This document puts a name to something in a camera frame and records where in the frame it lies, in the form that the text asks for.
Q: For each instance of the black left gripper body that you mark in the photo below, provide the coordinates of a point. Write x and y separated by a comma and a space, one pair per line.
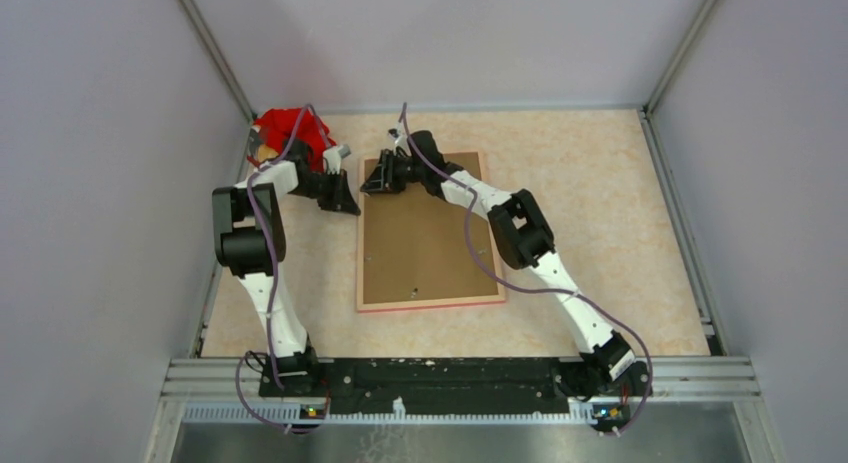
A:
319, 187

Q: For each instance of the pink wooden picture frame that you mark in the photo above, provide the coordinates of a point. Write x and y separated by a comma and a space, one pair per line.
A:
427, 304

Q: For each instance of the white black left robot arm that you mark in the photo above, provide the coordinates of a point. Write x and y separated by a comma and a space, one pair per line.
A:
250, 241

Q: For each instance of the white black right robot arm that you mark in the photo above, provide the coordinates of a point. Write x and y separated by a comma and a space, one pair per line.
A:
523, 238

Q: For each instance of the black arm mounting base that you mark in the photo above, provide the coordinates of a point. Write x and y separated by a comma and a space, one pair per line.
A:
442, 386

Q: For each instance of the red plush toy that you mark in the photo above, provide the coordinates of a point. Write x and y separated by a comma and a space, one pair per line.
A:
270, 132

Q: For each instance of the grey cable duct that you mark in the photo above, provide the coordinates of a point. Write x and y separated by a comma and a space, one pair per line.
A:
294, 414

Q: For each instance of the aluminium front rail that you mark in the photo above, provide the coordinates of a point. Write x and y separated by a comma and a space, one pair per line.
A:
711, 378

